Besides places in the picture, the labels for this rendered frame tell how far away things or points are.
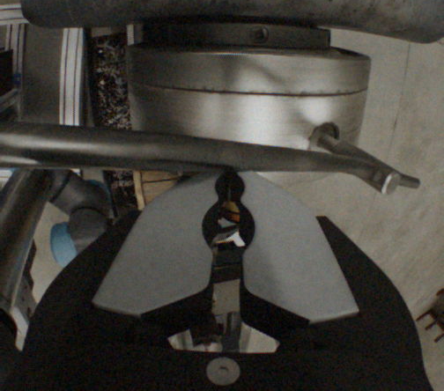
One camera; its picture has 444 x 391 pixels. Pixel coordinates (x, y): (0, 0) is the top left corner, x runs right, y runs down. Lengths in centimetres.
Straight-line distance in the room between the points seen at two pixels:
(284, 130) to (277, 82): 4
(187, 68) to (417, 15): 24
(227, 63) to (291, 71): 5
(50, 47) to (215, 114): 111
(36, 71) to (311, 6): 120
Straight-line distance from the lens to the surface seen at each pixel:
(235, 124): 24
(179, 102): 26
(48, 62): 131
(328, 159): 17
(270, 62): 23
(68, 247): 46
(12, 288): 33
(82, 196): 52
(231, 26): 28
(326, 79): 26
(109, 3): 22
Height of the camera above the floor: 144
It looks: 58 degrees down
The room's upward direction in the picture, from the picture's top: 151 degrees clockwise
